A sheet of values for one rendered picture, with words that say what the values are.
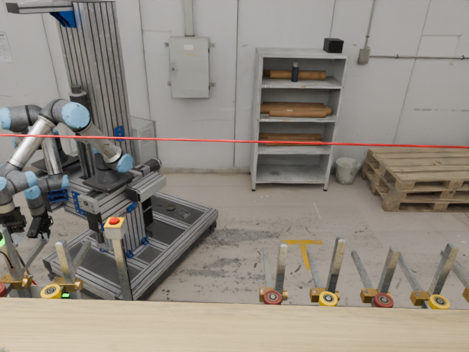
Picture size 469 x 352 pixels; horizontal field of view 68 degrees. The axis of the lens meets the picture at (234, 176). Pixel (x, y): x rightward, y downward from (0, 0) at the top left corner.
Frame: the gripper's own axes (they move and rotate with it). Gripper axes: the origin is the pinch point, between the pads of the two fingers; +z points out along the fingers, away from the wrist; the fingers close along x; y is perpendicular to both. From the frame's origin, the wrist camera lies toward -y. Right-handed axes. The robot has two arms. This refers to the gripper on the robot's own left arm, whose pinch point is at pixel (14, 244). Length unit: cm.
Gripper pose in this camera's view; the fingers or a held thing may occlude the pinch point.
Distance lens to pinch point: 200.3
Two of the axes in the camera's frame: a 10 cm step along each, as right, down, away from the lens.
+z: 0.0, 8.8, 4.8
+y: 9.4, -1.6, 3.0
